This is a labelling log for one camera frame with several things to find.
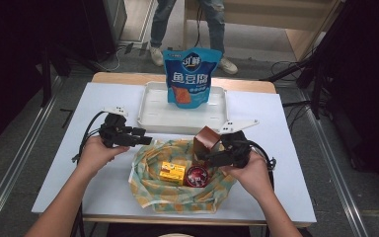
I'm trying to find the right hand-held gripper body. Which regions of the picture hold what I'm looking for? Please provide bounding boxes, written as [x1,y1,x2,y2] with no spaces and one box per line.
[216,118,261,169]

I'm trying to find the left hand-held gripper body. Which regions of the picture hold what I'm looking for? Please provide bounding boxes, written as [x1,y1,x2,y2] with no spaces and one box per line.
[98,106,136,148]

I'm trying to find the brown long box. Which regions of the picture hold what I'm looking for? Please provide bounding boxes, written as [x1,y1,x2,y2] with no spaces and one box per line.
[192,125,222,163]

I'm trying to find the yellow drink carton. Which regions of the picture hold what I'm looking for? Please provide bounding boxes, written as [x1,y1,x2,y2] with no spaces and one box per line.
[159,160,188,187]

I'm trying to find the white plastic tray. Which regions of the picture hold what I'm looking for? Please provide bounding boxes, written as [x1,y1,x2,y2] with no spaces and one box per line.
[136,81,229,135]

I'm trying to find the lemon print cloth bag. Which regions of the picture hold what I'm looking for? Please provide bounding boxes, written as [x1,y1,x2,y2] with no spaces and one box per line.
[127,138,238,214]

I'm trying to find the blue snack pouch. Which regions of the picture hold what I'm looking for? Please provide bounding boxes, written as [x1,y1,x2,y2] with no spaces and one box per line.
[162,47,223,110]

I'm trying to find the person's left hand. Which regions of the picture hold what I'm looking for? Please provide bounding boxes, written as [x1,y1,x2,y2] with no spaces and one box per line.
[78,135,131,172]

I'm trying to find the person's right hand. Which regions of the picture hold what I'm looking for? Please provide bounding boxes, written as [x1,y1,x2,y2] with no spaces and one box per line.
[220,149,274,198]

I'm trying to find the black metal stand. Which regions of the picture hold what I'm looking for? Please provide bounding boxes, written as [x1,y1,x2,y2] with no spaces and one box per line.
[39,42,95,109]

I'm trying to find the dark cabinet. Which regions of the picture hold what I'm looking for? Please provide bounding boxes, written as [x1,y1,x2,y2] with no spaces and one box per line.
[102,0,128,45]

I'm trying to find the wooden platform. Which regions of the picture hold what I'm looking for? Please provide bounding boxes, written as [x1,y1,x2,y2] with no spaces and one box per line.
[183,0,343,63]

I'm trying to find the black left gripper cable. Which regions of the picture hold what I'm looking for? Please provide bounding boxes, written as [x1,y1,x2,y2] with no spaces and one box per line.
[71,111,109,164]

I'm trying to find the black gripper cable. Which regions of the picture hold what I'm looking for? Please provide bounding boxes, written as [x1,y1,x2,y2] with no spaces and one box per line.
[248,140,277,193]
[71,111,109,164]

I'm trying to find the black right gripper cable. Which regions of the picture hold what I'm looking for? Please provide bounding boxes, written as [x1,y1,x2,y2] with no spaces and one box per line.
[248,140,277,193]

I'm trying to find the white floor cable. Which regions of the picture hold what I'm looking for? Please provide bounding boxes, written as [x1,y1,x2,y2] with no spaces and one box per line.
[100,45,126,73]

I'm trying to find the black floor cables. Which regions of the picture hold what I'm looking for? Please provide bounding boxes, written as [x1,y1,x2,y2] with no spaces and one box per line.
[268,59,312,82]

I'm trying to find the metal floor rail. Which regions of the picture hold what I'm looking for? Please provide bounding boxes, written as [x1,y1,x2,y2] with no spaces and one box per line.
[0,75,64,237]
[295,88,371,237]

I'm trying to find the black hanging cable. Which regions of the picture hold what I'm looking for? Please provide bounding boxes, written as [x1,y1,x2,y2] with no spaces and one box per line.
[192,3,205,49]

